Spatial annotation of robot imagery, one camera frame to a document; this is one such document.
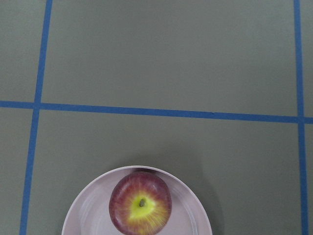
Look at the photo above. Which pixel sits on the red yellow apple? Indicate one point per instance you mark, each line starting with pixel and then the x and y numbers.
pixel 140 204

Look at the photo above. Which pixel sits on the pink plate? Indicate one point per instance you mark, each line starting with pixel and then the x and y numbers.
pixel 89 212

